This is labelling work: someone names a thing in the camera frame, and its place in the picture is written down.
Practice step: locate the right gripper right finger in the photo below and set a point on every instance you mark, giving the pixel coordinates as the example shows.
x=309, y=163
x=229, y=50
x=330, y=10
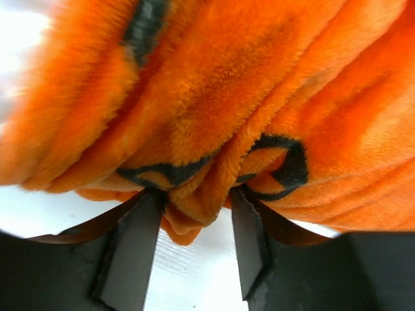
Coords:
x=283, y=266

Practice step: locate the orange patterned pillowcase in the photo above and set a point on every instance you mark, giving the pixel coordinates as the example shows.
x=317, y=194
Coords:
x=310, y=104

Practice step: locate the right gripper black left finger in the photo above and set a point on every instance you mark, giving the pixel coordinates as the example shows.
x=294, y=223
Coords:
x=102, y=264

